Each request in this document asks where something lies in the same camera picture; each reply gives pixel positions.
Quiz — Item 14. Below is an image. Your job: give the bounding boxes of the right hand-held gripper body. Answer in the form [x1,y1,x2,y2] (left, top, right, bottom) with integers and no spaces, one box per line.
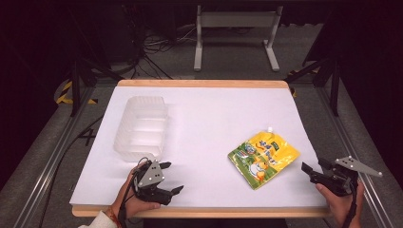
[309,155,384,198]

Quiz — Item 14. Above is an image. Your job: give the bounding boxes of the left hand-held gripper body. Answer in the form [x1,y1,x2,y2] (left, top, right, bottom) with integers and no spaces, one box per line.
[132,160,174,206]

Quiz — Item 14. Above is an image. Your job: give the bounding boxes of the translucent plastic container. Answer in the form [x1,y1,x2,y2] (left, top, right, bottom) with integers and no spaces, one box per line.
[113,95,169,163]

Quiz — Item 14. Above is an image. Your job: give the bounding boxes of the yellow spout pouch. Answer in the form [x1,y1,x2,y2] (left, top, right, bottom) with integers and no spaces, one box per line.
[227,126,301,191]

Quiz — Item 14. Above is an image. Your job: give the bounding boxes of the person's right hand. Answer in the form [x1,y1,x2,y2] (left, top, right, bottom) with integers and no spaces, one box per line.
[315,180,366,228]

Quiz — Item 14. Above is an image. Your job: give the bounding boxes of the person's left hand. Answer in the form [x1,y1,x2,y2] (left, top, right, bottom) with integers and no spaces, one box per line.
[110,163,162,220]

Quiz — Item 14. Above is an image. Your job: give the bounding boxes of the white paper sheet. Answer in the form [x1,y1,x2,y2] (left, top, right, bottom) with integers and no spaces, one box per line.
[68,85,328,209]

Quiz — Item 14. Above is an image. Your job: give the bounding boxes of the black tripod stand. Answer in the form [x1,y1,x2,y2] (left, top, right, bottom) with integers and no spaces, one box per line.
[67,55,125,118]
[282,56,342,118]

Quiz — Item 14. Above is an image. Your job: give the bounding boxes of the wooden table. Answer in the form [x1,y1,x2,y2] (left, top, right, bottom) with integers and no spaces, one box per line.
[71,79,331,219]

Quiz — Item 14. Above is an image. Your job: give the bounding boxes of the yellow black hazard tape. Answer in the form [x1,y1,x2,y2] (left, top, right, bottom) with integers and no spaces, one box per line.
[55,80,98,105]

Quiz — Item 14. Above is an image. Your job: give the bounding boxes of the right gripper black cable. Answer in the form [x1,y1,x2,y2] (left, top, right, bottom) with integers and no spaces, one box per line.
[341,177,360,228]

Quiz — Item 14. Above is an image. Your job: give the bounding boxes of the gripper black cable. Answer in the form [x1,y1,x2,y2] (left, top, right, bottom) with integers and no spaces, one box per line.
[117,157,150,228]
[341,177,360,228]

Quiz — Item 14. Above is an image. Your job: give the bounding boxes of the aluminium floor rail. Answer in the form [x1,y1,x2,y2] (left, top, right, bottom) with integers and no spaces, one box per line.
[11,85,97,228]
[316,85,397,228]

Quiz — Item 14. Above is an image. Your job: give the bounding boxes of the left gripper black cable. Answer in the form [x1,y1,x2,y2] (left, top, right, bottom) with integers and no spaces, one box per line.
[117,157,150,228]

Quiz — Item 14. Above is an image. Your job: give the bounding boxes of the red bracelet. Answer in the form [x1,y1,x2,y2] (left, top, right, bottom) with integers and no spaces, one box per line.
[104,206,124,228]

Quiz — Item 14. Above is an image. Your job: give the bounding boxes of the black floor cable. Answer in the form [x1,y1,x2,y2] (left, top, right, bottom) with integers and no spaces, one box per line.
[37,115,106,228]

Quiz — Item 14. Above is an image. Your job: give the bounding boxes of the bundle of floor cables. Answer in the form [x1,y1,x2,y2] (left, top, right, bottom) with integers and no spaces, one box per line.
[125,23,198,81]

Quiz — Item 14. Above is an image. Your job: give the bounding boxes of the white metal stand frame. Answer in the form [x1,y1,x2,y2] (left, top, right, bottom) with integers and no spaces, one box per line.
[193,4,284,73]

